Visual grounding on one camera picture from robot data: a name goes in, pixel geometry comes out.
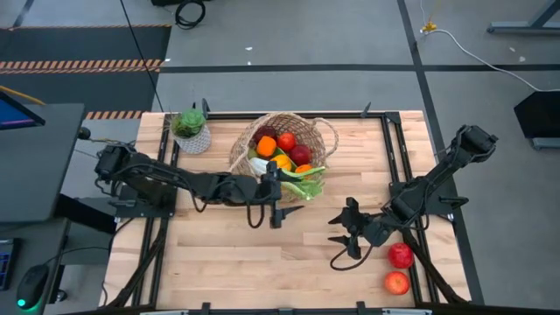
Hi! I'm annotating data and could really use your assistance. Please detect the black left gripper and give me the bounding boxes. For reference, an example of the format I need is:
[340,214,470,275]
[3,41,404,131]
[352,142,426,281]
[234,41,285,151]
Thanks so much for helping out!
[235,160,305,229]

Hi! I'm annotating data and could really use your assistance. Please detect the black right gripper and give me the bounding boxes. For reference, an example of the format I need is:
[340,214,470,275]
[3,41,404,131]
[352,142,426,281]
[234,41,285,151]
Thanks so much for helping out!
[327,196,395,261]

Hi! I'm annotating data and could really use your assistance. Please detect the yellow bell pepper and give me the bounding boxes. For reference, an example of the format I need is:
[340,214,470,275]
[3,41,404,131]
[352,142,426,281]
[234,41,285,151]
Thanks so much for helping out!
[272,153,293,172]

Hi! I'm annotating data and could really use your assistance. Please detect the dark red apple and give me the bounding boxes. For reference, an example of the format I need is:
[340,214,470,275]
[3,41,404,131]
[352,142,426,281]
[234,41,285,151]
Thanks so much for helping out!
[289,143,313,167]

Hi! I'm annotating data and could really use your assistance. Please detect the bright red apple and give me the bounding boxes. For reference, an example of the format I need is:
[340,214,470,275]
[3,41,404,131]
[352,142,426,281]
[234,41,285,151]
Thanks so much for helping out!
[276,131,298,153]

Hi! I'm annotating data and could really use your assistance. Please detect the crimson glossy apple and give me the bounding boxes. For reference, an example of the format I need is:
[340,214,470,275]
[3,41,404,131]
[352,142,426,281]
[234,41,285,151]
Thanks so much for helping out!
[387,241,415,270]

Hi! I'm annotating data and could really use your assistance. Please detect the orange-red striped apple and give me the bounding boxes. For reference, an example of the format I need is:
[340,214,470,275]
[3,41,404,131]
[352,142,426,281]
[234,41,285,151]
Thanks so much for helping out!
[383,270,411,297]

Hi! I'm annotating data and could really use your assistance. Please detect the woven wicker basket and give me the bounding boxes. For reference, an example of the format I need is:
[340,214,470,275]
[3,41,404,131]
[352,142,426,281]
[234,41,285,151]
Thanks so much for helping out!
[227,111,340,205]

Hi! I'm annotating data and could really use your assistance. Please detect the succulent in white patterned pot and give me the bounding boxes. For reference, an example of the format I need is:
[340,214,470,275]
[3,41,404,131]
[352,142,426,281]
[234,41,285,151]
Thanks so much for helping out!
[168,108,213,156]

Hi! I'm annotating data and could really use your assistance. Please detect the grey metal bar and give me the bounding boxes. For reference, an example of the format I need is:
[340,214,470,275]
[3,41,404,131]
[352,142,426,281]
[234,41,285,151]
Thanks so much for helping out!
[531,136,560,151]

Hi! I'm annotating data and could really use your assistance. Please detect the black box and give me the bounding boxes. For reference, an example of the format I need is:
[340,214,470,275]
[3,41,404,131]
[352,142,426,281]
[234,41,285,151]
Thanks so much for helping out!
[513,89,560,140]

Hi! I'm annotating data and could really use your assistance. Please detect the dark grey desk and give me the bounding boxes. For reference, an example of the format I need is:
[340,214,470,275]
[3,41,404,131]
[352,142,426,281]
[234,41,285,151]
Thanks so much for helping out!
[0,102,87,225]

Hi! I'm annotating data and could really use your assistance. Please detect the black hazard-striped floor mat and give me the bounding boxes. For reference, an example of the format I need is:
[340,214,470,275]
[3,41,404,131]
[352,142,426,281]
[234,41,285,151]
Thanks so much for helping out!
[0,24,172,122]

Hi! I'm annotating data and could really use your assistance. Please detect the grey metal table leg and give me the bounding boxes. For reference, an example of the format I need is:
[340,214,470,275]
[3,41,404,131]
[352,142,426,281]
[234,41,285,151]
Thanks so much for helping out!
[486,0,560,35]

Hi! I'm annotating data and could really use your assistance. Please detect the black computer mouse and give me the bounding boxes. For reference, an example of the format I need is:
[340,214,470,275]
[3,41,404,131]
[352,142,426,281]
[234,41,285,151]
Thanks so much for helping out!
[16,263,51,311]

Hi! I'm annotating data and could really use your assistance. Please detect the monitor with blue screen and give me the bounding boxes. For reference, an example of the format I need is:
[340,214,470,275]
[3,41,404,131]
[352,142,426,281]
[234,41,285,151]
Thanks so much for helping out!
[0,89,46,131]

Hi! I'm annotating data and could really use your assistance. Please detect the black keyboard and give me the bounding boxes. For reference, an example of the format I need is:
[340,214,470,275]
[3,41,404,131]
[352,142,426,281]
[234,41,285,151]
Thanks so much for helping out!
[0,238,21,291]

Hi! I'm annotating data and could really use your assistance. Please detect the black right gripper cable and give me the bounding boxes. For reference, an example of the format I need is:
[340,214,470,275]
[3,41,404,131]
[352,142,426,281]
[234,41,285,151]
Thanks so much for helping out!
[329,243,374,271]

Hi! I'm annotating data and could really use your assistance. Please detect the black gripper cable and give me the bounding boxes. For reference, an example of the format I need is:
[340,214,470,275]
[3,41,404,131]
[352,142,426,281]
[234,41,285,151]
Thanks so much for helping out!
[329,243,374,271]
[244,201,267,230]

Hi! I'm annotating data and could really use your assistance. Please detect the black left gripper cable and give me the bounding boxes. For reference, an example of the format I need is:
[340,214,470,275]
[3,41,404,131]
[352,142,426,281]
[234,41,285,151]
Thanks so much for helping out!
[244,201,267,230]

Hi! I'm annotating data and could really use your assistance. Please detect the black aluminium table frame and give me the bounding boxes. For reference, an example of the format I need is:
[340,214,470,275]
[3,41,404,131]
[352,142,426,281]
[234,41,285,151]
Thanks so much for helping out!
[99,109,472,315]

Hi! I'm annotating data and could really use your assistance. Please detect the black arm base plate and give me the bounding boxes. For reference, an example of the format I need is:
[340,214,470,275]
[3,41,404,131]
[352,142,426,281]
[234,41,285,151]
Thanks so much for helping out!
[388,179,469,216]
[111,183,179,219]

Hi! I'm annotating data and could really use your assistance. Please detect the coiled black cable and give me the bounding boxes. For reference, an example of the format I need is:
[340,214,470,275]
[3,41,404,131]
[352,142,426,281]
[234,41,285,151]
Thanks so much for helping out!
[173,0,207,31]

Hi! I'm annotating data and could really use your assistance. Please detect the long thin black cable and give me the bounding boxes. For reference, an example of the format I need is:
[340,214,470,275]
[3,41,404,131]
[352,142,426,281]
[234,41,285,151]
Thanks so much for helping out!
[118,0,165,114]

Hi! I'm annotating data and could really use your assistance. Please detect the white floor cable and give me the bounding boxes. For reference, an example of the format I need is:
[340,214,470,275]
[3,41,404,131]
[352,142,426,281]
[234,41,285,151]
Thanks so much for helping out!
[419,26,560,93]

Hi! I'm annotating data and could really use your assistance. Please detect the yellow cable connector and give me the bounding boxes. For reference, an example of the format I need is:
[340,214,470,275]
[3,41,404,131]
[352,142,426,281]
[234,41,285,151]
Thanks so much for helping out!
[419,0,443,35]

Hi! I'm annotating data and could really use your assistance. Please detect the yellow cable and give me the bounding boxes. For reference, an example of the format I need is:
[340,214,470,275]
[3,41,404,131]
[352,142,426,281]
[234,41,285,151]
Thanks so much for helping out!
[0,85,46,106]

